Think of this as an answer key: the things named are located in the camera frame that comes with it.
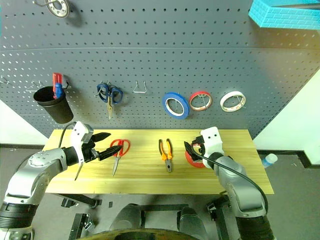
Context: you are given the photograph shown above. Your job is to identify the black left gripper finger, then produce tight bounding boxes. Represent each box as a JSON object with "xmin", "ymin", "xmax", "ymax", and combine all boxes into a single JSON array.
[
  {"xmin": 92, "ymin": 132, "xmax": 112, "ymax": 145},
  {"xmin": 98, "ymin": 145, "xmax": 124, "ymax": 161}
]

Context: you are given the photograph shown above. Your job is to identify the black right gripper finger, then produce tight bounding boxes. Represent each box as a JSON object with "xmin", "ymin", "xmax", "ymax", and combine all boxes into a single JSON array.
[{"xmin": 183, "ymin": 140, "xmax": 201, "ymax": 163}]

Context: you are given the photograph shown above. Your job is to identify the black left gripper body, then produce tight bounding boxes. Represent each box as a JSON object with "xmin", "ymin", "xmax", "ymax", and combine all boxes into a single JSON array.
[{"xmin": 80, "ymin": 139, "xmax": 101, "ymax": 163}]

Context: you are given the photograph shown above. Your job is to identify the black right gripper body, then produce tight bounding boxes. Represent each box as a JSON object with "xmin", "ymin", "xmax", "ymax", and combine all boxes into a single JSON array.
[{"xmin": 191, "ymin": 134, "xmax": 208, "ymax": 162}]

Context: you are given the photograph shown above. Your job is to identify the wide red tape roll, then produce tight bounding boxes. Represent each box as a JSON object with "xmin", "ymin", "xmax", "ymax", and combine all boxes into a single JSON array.
[{"xmin": 184, "ymin": 139, "xmax": 210, "ymax": 169}]

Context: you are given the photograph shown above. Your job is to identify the red handled scissors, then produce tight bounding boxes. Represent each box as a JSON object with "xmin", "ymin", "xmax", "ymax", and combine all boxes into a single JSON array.
[{"xmin": 109, "ymin": 138, "xmax": 131, "ymax": 177}]

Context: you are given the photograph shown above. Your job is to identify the orange black pliers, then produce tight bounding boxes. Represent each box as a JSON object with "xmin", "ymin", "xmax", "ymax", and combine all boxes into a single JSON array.
[{"xmin": 158, "ymin": 138, "xmax": 174, "ymax": 173}]

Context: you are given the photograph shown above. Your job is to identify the dark grey metal pegboard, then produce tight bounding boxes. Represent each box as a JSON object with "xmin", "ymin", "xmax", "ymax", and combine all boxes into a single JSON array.
[{"xmin": 0, "ymin": 0, "xmax": 320, "ymax": 141}]

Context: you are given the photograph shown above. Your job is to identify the white tape roll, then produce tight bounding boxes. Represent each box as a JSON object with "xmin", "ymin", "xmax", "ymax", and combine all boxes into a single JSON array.
[{"xmin": 219, "ymin": 91, "xmax": 246, "ymax": 113}]

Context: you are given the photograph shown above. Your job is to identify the thin red tape roll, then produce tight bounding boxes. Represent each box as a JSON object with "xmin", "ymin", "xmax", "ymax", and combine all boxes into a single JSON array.
[{"xmin": 189, "ymin": 91, "xmax": 213, "ymax": 112}]

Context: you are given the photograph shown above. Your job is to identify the black cup holder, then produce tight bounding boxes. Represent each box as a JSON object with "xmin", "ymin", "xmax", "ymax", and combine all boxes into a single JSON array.
[{"xmin": 33, "ymin": 85, "xmax": 75, "ymax": 125}]

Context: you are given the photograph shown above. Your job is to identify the blue tape roll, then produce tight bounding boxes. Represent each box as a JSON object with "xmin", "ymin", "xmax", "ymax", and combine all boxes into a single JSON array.
[{"xmin": 161, "ymin": 91, "xmax": 190, "ymax": 120}]

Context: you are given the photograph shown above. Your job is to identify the silver scissors hook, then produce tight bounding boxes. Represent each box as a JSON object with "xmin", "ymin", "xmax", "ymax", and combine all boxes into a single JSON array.
[{"xmin": 94, "ymin": 79, "xmax": 112, "ymax": 98}]

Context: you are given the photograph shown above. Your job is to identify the white bottle with blue cap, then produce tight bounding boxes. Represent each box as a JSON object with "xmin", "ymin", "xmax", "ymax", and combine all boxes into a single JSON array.
[{"xmin": 261, "ymin": 153, "xmax": 279, "ymax": 168}]

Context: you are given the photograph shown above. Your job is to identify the red utility knife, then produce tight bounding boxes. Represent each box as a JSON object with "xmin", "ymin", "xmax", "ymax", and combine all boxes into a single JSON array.
[{"xmin": 51, "ymin": 72, "xmax": 62, "ymax": 100}]

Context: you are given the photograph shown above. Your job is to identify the cyan brick pattern foam block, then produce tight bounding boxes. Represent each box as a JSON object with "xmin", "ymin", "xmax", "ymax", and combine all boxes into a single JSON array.
[{"xmin": 248, "ymin": 0, "xmax": 320, "ymax": 30}]

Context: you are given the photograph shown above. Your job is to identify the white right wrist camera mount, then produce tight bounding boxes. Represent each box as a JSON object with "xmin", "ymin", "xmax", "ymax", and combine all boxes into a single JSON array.
[{"xmin": 199, "ymin": 126, "xmax": 224, "ymax": 169}]

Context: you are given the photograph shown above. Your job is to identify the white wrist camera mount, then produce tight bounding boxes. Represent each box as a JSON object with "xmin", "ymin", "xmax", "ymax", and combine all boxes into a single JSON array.
[
  {"xmin": 69, "ymin": 121, "xmax": 95, "ymax": 165},
  {"xmin": 199, "ymin": 126, "xmax": 224, "ymax": 169}
]

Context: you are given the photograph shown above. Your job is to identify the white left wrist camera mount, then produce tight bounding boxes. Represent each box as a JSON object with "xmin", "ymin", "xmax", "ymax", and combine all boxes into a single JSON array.
[{"xmin": 69, "ymin": 121, "xmax": 95, "ymax": 165}]

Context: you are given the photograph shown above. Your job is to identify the blue handled scissors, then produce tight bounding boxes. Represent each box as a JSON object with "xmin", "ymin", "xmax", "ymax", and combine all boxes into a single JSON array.
[{"xmin": 96, "ymin": 83, "xmax": 124, "ymax": 121}]

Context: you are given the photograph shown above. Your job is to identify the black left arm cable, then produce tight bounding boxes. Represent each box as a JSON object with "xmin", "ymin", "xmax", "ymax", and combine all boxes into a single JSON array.
[{"xmin": 58, "ymin": 121, "xmax": 78, "ymax": 151}]

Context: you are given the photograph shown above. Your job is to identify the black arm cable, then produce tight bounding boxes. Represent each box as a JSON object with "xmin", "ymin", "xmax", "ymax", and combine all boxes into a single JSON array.
[
  {"xmin": 58, "ymin": 121, "xmax": 78, "ymax": 151},
  {"xmin": 191, "ymin": 149, "xmax": 270, "ymax": 221}
]

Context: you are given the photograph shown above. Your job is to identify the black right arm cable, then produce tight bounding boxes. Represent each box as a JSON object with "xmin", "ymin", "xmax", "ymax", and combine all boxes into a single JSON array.
[{"xmin": 191, "ymin": 149, "xmax": 270, "ymax": 221}]

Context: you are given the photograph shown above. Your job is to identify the silver wire pliers holder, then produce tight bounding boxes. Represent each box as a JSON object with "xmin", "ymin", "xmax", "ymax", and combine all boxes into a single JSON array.
[{"xmin": 133, "ymin": 80, "xmax": 148, "ymax": 94}]

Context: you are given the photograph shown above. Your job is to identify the black metal table frame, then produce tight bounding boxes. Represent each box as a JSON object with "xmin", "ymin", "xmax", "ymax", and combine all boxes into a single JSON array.
[{"xmin": 51, "ymin": 192, "xmax": 238, "ymax": 240}]

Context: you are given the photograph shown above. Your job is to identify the silver wire pegboard hook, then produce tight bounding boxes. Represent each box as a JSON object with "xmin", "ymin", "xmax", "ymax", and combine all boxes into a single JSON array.
[{"xmin": 26, "ymin": 79, "xmax": 44, "ymax": 92}]

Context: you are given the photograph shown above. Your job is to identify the silver round metal ring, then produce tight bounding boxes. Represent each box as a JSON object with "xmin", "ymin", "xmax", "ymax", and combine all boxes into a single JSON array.
[{"xmin": 32, "ymin": 0, "xmax": 70, "ymax": 19}]

